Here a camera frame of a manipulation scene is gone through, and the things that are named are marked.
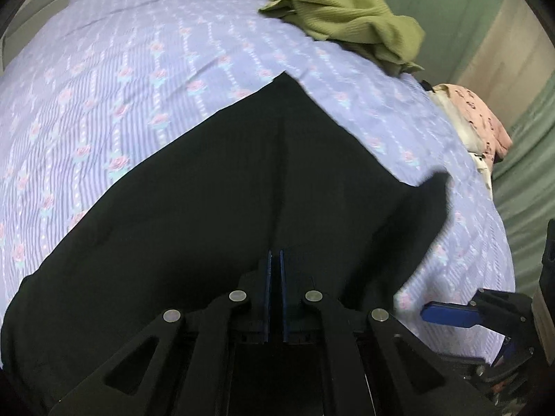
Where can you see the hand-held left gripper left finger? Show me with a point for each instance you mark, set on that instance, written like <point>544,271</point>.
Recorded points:
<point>268,299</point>

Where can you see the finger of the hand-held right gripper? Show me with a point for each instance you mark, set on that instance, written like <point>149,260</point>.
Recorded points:
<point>506,351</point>
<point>446,313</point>

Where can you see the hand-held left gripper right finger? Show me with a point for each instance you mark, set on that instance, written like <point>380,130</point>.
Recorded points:
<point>282,299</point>

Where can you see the black pants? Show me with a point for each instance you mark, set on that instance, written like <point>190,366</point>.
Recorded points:
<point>208,190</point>

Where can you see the pink printed cloth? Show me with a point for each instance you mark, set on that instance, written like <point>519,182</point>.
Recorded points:
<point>475,117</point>

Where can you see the purple floral bed sheet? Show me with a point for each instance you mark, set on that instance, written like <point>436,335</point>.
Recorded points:
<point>130,73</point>

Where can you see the olive green knit garment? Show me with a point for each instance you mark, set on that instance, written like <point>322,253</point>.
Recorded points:
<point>347,13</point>

